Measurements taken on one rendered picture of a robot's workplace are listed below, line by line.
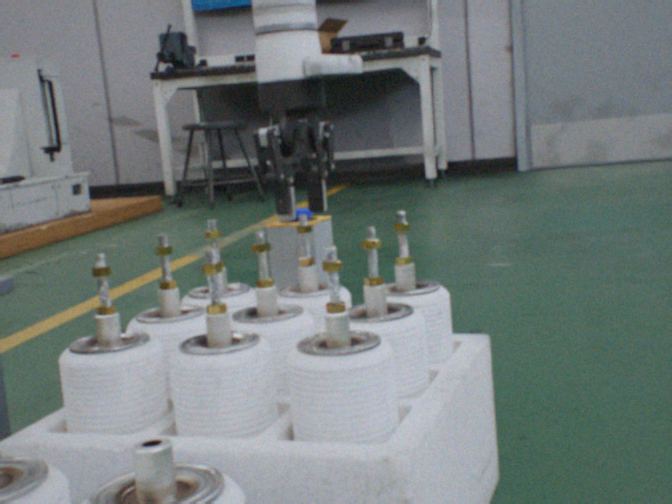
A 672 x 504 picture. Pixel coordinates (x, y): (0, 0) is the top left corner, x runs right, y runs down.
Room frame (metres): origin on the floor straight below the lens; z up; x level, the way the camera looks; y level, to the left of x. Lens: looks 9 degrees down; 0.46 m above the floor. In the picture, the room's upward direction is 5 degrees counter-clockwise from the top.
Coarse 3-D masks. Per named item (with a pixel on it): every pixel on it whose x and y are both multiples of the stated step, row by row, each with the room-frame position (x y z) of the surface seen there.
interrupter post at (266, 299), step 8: (256, 288) 0.94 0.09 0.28; (264, 288) 0.94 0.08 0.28; (272, 288) 0.94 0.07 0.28; (256, 296) 0.94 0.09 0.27; (264, 296) 0.93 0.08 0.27; (272, 296) 0.94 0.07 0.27; (256, 304) 0.94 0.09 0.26; (264, 304) 0.93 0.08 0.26; (272, 304) 0.93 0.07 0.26; (264, 312) 0.93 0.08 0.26; (272, 312) 0.93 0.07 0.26
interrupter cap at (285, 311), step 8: (280, 304) 0.98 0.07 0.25; (288, 304) 0.97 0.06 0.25; (240, 312) 0.96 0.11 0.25; (248, 312) 0.95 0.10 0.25; (256, 312) 0.96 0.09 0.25; (280, 312) 0.95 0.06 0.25; (288, 312) 0.93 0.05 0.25; (296, 312) 0.93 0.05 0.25; (240, 320) 0.92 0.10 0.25; (248, 320) 0.91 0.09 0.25; (256, 320) 0.91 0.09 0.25; (264, 320) 0.91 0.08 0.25; (272, 320) 0.91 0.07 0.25; (280, 320) 0.91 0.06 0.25
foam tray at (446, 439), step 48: (480, 336) 1.05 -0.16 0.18; (432, 384) 0.88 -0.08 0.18; (480, 384) 0.99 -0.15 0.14; (48, 432) 0.85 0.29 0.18; (144, 432) 0.81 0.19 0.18; (288, 432) 0.80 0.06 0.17; (432, 432) 0.78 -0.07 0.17; (480, 432) 0.97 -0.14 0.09; (96, 480) 0.79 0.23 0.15; (240, 480) 0.75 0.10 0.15; (288, 480) 0.73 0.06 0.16; (336, 480) 0.72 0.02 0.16; (384, 480) 0.70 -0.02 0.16; (432, 480) 0.77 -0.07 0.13; (480, 480) 0.96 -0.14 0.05
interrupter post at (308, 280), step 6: (312, 264) 1.06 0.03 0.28; (300, 270) 1.05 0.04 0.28; (306, 270) 1.04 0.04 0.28; (312, 270) 1.05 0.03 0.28; (300, 276) 1.05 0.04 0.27; (306, 276) 1.04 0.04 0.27; (312, 276) 1.05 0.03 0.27; (300, 282) 1.05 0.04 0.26; (306, 282) 1.04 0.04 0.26; (312, 282) 1.05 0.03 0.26; (300, 288) 1.05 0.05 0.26; (306, 288) 1.05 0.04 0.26; (312, 288) 1.05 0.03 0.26
